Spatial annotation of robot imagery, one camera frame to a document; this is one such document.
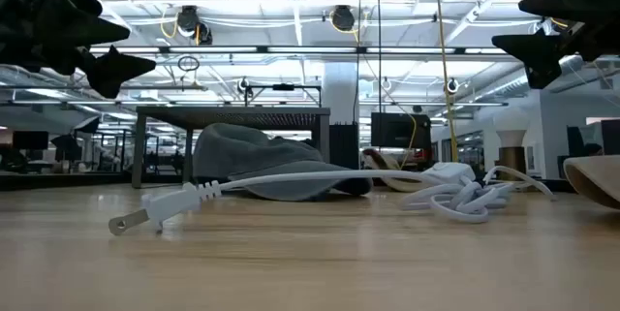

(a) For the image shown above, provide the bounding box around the white power cord with plug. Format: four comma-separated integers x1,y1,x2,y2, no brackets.
108,161,556,236

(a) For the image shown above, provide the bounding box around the grey perforated metal shelf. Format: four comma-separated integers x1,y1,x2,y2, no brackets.
131,106,331,190

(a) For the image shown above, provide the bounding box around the white bulb lamp, wooden base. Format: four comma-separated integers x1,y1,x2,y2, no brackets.
492,107,532,180

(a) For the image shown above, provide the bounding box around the black cabinet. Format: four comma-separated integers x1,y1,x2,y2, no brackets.
328,123,360,171

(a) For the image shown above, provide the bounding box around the grey baseball cap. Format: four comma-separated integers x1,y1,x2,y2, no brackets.
192,122,374,202

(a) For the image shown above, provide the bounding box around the yellow hanging power cable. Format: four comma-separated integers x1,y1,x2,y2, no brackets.
433,0,459,163

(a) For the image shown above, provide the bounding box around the black ceiling cable reel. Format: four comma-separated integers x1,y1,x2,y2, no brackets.
330,5,357,33
175,5,214,47

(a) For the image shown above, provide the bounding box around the black hanging cable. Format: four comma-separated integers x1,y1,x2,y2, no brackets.
375,0,383,113

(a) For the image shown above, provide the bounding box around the black monitor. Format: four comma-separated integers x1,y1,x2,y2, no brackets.
370,111,432,150

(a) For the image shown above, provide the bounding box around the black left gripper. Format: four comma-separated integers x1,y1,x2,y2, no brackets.
0,0,157,99

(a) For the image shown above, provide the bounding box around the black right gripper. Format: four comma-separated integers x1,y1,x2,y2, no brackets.
491,0,620,90

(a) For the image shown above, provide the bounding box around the tan baseball cap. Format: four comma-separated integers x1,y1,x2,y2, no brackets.
563,154,620,210
361,148,437,194

